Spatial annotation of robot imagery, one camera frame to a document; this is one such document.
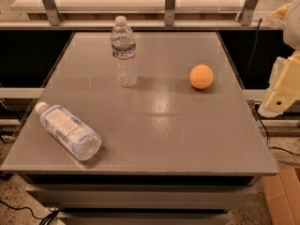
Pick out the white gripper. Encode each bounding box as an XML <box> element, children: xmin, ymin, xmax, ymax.
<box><xmin>258</xmin><ymin>0</ymin><xmax>300</xmax><ymax>118</ymax></box>

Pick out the clear water bottle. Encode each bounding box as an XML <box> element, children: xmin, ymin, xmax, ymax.
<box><xmin>111</xmin><ymin>16</ymin><xmax>137</xmax><ymax>87</ymax></box>

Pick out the lying blue-label water bottle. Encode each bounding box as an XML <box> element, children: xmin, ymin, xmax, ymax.
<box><xmin>35</xmin><ymin>102</ymin><xmax>102</xmax><ymax>161</ymax></box>

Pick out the orange ball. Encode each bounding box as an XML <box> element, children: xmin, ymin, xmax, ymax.
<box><xmin>189</xmin><ymin>65</ymin><xmax>214</xmax><ymax>89</ymax></box>

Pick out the grey table cabinet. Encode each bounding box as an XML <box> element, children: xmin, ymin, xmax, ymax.
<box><xmin>2</xmin><ymin>32</ymin><xmax>278</xmax><ymax>225</ymax></box>

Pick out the cardboard box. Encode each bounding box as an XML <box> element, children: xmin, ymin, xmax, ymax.
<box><xmin>262</xmin><ymin>167</ymin><xmax>300</xmax><ymax>225</ymax></box>

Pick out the black cable right floor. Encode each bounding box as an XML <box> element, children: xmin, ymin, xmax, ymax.
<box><xmin>243</xmin><ymin>17</ymin><xmax>300</xmax><ymax>167</ymax></box>

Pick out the black cable floor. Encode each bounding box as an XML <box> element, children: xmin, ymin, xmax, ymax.
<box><xmin>243</xmin><ymin>17</ymin><xmax>300</xmax><ymax>167</ymax></box>
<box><xmin>0</xmin><ymin>199</ymin><xmax>60</xmax><ymax>225</ymax></box>

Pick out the metal frame post right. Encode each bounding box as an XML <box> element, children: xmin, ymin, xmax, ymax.
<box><xmin>238</xmin><ymin>0</ymin><xmax>259</xmax><ymax>26</ymax></box>

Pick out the metal frame post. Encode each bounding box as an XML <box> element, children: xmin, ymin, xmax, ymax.
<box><xmin>238</xmin><ymin>0</ymin><xmax>259</xmax><ymax>26</ymax></box>
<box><xmin>164</xmin><ymin>0</ymin><xmax>175</xmax><ymax>26</ymax></box>
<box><xmin>41</xmin><ymin>0</ymin><xmax>62</xmax><ymax>26</ymax></box>

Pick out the metal frame post middle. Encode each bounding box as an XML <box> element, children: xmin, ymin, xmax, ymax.
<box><xmin>164</xmin><ymin>0</ymin><xmax>175</xmax><ymax>26</ymax></box>

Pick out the metal frame post left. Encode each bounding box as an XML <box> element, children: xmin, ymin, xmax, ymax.
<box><xmin>41</xmin><ymin>0</ymin><xmax>62</xmax><ymax>26</ymax></box>

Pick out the black cable left floor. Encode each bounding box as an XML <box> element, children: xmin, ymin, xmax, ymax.
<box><xmin>0</xmin><ymin>199</ymin><xmax>60</xmax><ymax>225</ymax></box>

